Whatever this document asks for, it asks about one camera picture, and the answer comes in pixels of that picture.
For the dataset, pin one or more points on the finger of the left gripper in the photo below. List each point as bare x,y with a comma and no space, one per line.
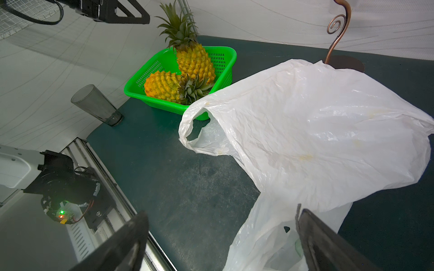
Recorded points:
126,12

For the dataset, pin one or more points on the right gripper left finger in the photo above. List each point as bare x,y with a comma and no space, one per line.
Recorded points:
124,251

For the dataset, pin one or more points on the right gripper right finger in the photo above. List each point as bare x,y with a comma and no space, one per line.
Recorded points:
325,250

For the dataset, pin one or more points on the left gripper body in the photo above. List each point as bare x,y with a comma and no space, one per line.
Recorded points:
100,11

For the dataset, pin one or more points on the pineapple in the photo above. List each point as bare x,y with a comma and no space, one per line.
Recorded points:
180,89
192,58

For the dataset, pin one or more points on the white plastic bag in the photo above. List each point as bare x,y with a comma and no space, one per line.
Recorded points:
307,135

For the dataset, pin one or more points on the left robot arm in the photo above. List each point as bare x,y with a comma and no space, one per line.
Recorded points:
69,194

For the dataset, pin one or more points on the lying pineapple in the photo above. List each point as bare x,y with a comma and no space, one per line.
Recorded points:
180,89

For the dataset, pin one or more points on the left controller board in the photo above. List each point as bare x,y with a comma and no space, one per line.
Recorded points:
67,214

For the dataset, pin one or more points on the green table mat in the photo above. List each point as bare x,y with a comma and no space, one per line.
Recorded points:
197,203

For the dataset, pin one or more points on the green plastic basket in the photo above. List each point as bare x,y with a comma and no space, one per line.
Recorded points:
222,58

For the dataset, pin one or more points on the white vented cable duct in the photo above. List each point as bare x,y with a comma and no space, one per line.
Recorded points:
82,240

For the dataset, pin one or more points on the white wire basket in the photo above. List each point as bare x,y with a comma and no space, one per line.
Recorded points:
17,15

